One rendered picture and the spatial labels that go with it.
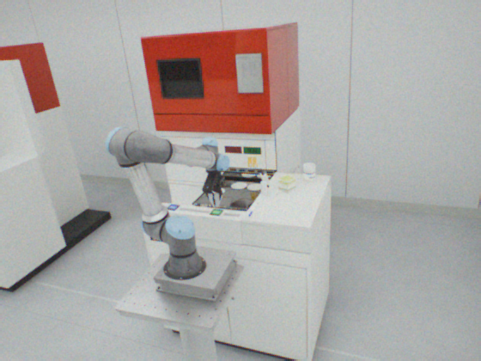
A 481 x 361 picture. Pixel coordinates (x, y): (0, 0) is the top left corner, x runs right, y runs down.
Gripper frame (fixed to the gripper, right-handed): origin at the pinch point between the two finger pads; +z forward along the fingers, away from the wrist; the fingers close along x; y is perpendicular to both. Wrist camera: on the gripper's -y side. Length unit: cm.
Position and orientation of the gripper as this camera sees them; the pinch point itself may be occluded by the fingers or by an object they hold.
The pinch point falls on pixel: (215, 205)
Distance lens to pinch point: 193.8
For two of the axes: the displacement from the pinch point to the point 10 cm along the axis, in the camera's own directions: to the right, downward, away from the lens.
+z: 0.8, 9.1, 4.1
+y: 3.5, -4.1, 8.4
